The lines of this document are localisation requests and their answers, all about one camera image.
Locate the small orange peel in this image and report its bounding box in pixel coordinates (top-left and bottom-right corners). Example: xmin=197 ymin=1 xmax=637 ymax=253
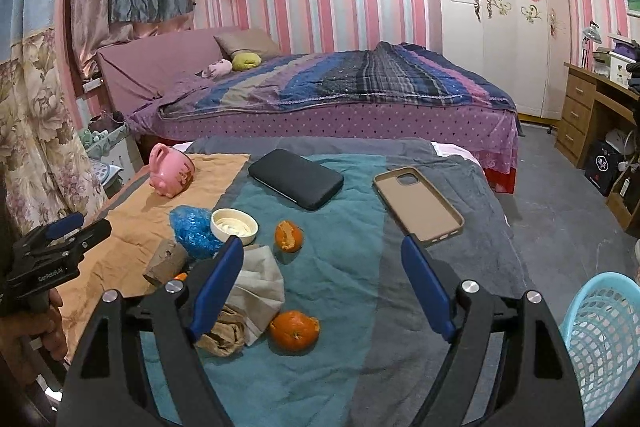
xmin=275 ymin=220 xmax=305 ymax=254

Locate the yellow plush toy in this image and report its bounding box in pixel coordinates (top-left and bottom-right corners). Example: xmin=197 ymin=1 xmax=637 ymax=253
xmin=230 ymin=51 xmax=264 ymax=73

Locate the floral curtain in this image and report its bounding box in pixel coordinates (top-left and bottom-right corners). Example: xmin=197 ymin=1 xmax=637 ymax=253
xmin=0 ymin=28 xmax=109 ymax=229

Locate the wooden desk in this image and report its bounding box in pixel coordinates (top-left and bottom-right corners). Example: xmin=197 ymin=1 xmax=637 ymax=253
xmin=554 ymin=61 xmax=640 ymax=170

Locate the white cloth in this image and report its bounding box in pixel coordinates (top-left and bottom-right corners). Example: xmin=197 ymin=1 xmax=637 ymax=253
xmin=225 ymin=245 xmax=286 ymax=347

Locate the pink plush toy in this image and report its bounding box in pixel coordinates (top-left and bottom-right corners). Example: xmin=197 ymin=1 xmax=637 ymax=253
xmin=202 ymin=58 xmax=234 ymax=80
xmin=149 ymin=143 xmax=196 ymax=199

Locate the black box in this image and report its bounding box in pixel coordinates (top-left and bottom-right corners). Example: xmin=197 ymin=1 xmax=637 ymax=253
xmin=583 ymin=139 xmax=624 ymax=197

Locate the tan pillow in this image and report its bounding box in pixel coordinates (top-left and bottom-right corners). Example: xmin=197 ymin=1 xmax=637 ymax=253
xmin=213 ymin=28 xmax=281 ymax=60

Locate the plaid striped blanket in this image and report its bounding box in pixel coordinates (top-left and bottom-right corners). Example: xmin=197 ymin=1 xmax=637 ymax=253
xmin=157 ymin=41 xmax=519 ymax=120

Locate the person's left hand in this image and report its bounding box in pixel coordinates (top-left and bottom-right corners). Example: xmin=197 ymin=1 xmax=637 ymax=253
xmin=0 ymin=299 xmax=69 ymax=365

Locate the cardboard box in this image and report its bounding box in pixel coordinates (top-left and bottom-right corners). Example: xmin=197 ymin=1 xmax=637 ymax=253
xmin=604 ymin=167 xmax=640 ymax=230

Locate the white nightstand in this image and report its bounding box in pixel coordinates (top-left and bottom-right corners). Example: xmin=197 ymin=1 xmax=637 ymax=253
xmin=79 ymin=111 xmax=147 ymax=200

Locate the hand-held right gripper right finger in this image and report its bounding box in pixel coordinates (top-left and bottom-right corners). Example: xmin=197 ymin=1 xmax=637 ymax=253
xmin=400 ymin=235 xmax=586 ymax=427

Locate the black folio phone case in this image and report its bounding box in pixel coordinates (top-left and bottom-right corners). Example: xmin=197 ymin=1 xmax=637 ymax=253
xmin=248 ymin=149 xmax=345 ymax=212

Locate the orange cloth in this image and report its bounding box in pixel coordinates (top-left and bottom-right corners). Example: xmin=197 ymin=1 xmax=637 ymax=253
xmin=54 ymin=152 xmax=251 ymax=350

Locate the desk lamp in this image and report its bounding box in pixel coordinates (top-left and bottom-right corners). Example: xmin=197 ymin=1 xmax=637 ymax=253
xmin=579 ymin=20 xmax=604 ymax=68

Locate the whole orange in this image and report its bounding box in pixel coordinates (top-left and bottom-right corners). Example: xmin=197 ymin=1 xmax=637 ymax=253
xmin=269 ymin=310 xmax=321 ymax=354

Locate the blue plastic bag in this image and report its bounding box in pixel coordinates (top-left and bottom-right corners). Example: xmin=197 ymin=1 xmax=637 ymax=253
xmin=169 ymin=205 xmax=227 ymax=261

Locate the brown paper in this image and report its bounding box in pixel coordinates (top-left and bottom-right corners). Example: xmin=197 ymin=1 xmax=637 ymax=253
xmin=195 ymin=304 xmax=247 ymax=358

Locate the tan phone case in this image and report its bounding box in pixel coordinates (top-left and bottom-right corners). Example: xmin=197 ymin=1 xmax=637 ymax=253
xmin=373 ymin=166 xmax=465 ymax=248

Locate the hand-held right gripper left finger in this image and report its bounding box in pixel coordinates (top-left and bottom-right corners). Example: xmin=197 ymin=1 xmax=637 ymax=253
xmin=56 ymin=236 xmax=246 ymax=427

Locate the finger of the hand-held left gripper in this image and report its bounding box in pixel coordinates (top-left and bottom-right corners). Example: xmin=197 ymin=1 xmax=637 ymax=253
xmin=14 ymin=213 xmax=85 ymax=254
xmin=59 ymin=219 xmax=112 ymax=259

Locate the purple bed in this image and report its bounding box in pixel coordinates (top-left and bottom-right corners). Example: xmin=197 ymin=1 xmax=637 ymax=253
xmin=95 ymin=27 xmax=522 ymax=196

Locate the white wardrobe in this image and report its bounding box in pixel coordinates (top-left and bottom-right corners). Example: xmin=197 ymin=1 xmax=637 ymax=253
xmin=419 ymin=0 xmax=574 ymax=124

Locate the teal towel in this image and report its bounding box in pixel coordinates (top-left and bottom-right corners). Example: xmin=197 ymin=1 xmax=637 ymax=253
xmin=140 ymin=151 xmax=390 ymax=427

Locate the turquoise plastic basket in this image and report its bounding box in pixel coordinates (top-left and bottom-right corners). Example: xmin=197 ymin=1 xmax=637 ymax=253
xmin=558 ymin=272 xmax=640 ymax=427

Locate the cardboard tape roll core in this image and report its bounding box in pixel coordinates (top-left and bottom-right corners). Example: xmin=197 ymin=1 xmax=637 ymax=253
xmin=143 ymin=239 xmax=190 ymax=288

